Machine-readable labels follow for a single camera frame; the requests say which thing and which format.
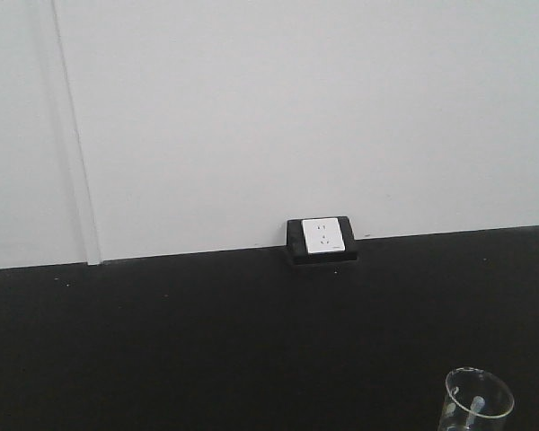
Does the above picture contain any black socket mounting box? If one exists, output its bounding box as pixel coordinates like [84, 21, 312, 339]
[286, 216, 358, 265]

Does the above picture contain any white wall power socket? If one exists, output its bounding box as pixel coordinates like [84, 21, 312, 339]
[301, 217, 346, 255]

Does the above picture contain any clear glass beaker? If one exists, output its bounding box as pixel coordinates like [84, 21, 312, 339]
[437, 367, 515, 431]

